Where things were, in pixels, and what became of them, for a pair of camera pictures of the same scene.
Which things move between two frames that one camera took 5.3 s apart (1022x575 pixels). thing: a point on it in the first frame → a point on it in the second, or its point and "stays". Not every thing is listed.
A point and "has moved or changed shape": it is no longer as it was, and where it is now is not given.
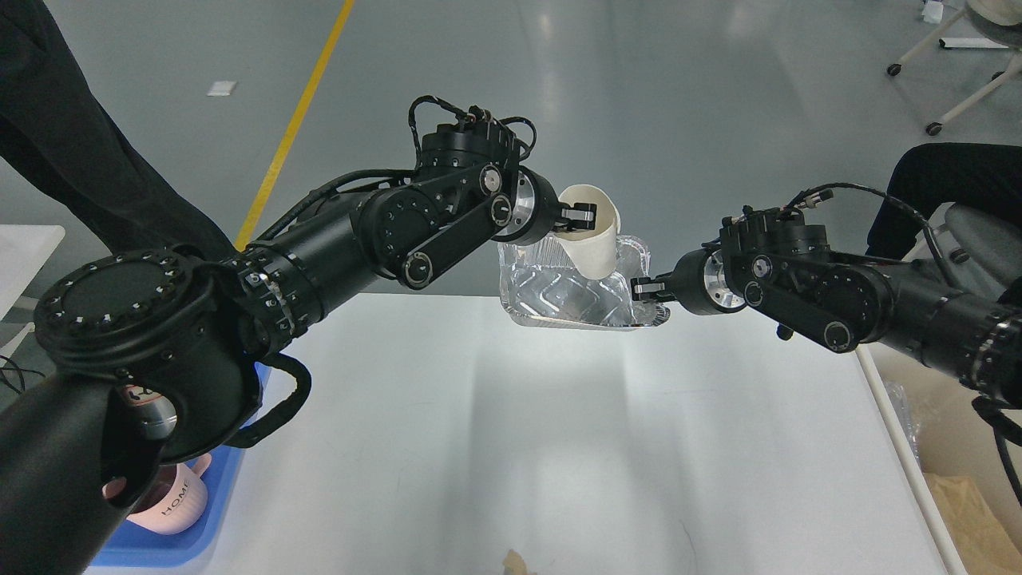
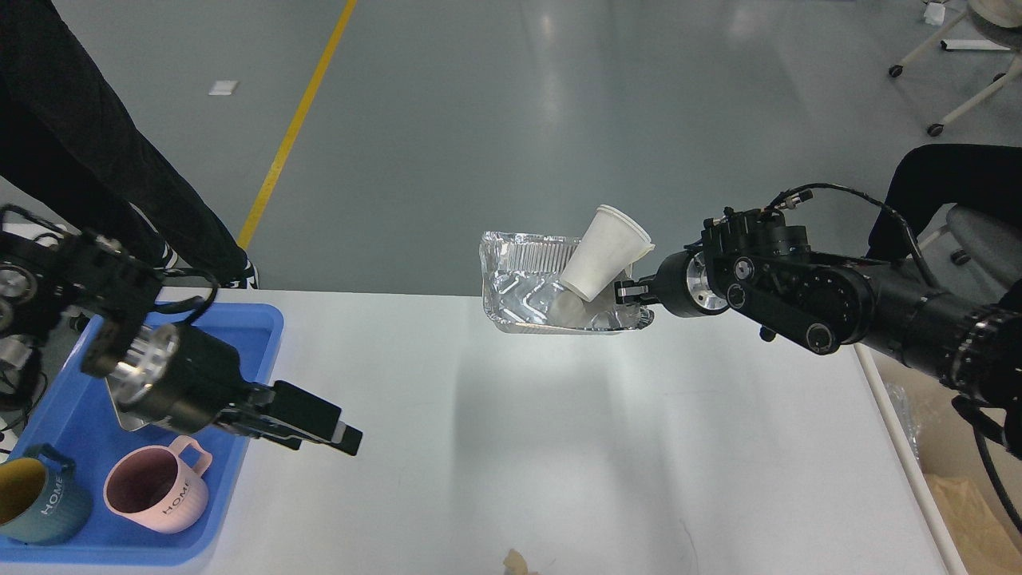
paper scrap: [514, 564] stays
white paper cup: [592, 253] has moved or changed shape
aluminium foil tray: [540, 287] has moved or changed shape
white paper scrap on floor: [221, 88] stays
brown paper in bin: [980, 539] stays
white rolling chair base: [1004, 12] stays
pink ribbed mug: [176, 501] stays
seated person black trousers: [983, 177] stays
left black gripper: [536, 212] → [180, 378]
